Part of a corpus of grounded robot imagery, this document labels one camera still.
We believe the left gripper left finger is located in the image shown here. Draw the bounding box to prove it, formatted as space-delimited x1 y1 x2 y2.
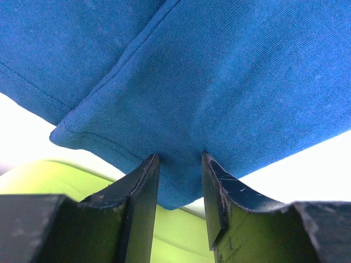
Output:
1 155 160 262

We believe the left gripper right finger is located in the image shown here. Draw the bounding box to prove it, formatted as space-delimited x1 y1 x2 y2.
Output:
202 152 350 262

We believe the navy blue t shirt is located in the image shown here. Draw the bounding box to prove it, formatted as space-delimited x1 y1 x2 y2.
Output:
1 1 350 210

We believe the green plastic basket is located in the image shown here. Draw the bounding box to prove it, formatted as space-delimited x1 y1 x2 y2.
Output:
1 161 214 262

